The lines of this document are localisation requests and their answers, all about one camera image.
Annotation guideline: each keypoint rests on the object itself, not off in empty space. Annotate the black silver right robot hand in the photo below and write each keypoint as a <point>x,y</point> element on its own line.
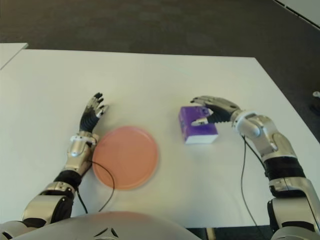
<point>225,110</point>

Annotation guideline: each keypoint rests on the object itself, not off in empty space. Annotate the white neighbouring table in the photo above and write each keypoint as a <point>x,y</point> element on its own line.
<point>10,52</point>

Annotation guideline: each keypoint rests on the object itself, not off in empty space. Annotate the white panel with black slots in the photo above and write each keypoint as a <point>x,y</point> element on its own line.
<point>305,10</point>

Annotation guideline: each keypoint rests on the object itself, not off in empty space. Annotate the purple tissue paper pack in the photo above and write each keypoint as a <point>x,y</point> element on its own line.
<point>197,132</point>

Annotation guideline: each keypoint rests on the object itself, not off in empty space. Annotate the round pink plate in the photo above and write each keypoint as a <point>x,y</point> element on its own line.
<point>125,157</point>

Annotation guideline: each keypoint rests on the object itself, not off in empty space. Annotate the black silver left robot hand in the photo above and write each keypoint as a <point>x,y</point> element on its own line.
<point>87,120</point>

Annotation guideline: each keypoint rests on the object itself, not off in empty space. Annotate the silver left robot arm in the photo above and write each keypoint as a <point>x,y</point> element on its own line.
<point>77,150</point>

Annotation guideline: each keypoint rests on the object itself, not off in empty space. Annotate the silver robot torso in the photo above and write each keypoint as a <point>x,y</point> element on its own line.
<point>100,225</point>

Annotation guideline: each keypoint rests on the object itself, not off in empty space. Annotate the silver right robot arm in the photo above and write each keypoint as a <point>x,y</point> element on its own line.
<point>275,145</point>

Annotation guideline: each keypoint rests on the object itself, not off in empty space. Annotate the dark object with white cap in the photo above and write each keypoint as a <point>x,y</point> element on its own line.
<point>316,103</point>

